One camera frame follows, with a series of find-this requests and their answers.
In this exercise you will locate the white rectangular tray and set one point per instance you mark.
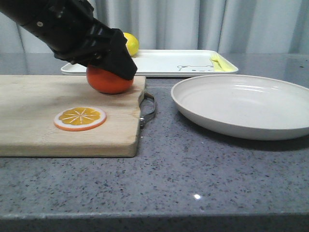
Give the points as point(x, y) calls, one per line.
point(175, 63)

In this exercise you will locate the wooden cutting board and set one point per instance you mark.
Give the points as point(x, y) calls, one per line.
point(30, 104)

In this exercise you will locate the yellow lemon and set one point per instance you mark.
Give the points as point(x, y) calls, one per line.
point(132, 43)

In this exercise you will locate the metal cutting board handle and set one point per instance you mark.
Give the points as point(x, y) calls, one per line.
point(148, 109)

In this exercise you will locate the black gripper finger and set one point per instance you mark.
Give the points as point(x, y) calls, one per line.
point(109, 53)

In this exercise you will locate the yellow plastic fork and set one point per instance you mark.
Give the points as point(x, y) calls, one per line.
point(220, 64)

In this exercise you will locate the orange fruit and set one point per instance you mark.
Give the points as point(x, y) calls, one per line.
point(106, 82)

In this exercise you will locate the orange slice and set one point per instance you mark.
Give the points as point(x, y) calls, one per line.
point(80, 118)

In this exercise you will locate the white round plate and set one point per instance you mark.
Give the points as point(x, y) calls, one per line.
point(244, 106)

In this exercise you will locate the grey curtain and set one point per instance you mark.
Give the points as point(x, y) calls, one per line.
point(225, 26)

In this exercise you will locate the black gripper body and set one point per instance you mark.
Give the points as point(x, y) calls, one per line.
point(67, 27)

